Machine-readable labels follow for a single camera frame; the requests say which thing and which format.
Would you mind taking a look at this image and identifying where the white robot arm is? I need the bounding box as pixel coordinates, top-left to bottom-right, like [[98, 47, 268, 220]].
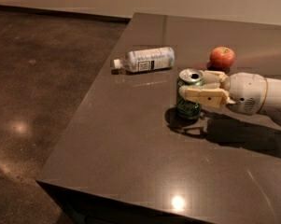
[[178, 70, 281, 116]]

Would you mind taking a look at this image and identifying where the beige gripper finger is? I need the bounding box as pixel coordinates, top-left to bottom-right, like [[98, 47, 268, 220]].
[[178, 85, 235, 108], [202, 70, 228, 84]]

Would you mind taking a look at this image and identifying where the red apple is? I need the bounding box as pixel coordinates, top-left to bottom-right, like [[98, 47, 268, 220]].
[[210, 47, 235, 70]]

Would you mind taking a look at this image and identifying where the clear plastic water bottle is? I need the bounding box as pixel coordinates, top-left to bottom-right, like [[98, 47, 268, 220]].
[[111, 47, 175, 74]]

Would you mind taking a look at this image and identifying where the green soda can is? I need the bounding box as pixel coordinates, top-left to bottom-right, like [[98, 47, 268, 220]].
[[176, 68, 204, 120]]

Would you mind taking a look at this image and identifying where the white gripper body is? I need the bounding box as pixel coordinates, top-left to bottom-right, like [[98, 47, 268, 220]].
[[224, 73, 267, 116]]

